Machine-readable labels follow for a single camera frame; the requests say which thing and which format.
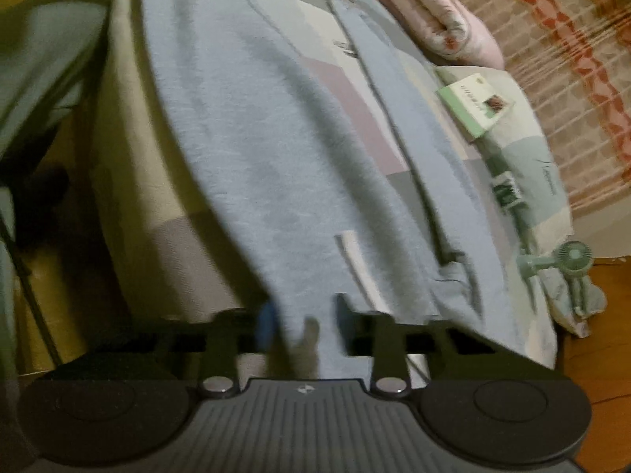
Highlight green book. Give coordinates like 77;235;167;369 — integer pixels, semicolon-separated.
436;73;516;141

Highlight wooden headboard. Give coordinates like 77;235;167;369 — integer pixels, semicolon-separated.
557;256;631;473

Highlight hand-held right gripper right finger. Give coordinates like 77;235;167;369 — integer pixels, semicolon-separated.
335;293;496;397

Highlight grey sweatpants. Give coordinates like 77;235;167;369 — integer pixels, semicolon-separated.
140;0;523;390

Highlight grey green patchwork pillow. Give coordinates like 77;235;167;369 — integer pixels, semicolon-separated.
436;66;575;247

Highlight pink folded quilt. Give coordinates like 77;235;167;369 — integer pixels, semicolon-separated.
345;0;506;70

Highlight orange patterned curtain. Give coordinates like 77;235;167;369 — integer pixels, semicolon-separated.
444;0;631;257

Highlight small green desk fan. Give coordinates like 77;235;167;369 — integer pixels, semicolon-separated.
517;240;592;316

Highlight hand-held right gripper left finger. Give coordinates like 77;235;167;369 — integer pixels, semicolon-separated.
123;305;279;397

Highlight small green white box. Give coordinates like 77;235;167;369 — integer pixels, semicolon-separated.
493;171;523;212

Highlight person's grey green clothing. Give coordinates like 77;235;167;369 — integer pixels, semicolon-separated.
0;0;112;158

